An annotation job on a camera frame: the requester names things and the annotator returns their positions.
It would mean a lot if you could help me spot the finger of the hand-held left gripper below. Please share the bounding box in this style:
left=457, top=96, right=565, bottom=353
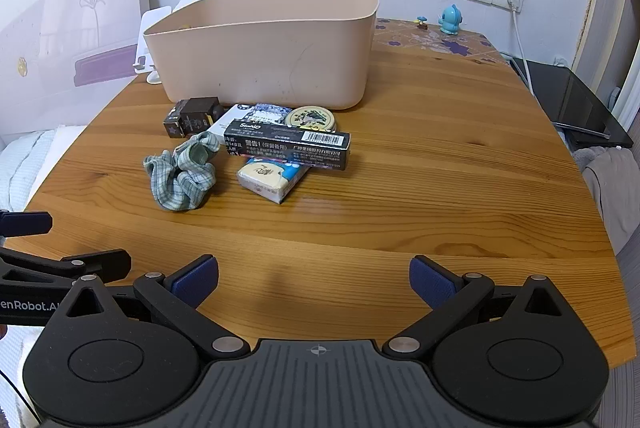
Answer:
left=0, top=210, right=54, bottom=237
left=0, top=248, right=132, bottom=285

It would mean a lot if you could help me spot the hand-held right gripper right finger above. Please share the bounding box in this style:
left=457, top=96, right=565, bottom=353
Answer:
left=382, top=255, right=585, bottom=357

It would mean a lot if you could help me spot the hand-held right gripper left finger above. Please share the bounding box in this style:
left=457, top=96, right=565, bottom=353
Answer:
left=49, top=254, right=251, bottom=357

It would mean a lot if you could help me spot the green checked cloth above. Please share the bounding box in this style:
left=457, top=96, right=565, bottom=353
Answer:
left=143, top=132, right=219, bottom=212

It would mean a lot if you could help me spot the tissue packet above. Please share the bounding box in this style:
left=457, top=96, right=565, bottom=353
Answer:
left=236, top=156, right=307, bottom=205

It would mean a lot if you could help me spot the small dark brown box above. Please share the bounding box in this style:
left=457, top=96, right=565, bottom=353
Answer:
left=162, top=106, right=184, bottom=139

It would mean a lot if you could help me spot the long black box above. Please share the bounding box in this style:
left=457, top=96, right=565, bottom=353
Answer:
left=221, top=119, right=352, bottom=171

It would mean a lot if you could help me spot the small black box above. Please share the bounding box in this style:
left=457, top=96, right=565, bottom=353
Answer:
left=179, top=96, right=226, bottom=136

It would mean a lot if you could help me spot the white printed box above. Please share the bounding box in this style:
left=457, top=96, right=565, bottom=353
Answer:
left=206, top=102, right=293, bottom=143

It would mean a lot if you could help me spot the round green tin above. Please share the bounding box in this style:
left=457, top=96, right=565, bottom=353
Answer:
left=285, top=106, right=340, bottom=133

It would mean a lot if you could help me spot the beige plastic storage bin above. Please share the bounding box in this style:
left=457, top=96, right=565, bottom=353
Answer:
left=143, top=0, right=379, bottom=111

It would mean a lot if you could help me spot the pink floral bed headboard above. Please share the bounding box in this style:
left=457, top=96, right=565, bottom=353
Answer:
left=0, top=0, right=162, bottom=145

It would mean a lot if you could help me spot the grey cloth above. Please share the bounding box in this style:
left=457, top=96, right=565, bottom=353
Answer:
left=572, top=146, right=640, bottom=259

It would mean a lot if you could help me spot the black tablet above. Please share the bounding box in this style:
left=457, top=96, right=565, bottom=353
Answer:
left=509, top=59, right=634, bottom=153

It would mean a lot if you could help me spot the white plastic stand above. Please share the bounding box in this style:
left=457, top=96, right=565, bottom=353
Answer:
left=132, top=6, right=174, bottom=85

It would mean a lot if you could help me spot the purple floral table mat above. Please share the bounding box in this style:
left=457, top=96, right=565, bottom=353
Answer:
left=372, top=18, right=504, bottom=66

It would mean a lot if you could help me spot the blue toy figurine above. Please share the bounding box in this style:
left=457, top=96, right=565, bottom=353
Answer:
left=438, top=4, right=462, bottom=36

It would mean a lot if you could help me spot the light wooden cabinet edge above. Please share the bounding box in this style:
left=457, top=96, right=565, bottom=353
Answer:
left=571, top=0, right=640, bottom=129

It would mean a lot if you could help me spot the white plug with cable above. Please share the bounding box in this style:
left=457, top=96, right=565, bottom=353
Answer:
left=505, top=0, right=539, bottom=99

